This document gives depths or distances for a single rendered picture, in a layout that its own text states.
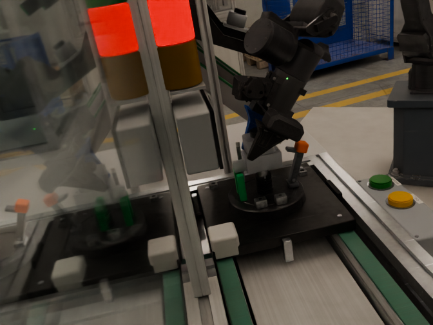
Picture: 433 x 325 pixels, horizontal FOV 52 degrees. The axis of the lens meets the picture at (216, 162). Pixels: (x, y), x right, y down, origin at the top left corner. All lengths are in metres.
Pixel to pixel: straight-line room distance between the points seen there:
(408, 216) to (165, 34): 0.50
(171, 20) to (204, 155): 0.15
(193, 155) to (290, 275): 0.32
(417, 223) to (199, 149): 0.41
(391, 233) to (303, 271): 0.15
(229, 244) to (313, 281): 0.14
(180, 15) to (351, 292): 0.46
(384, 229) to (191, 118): 0.40
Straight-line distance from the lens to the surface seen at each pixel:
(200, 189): 0.90
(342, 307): 0.68
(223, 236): 0.71
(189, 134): 0.48
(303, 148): 0.79
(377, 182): 0.86
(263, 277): 0.73
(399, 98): 1.02
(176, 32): 0.49
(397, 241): 0.74
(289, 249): 0.73
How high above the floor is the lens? 1.38
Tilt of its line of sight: 24 degrees down
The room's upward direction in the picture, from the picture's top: 10 degrees counter-clockwise
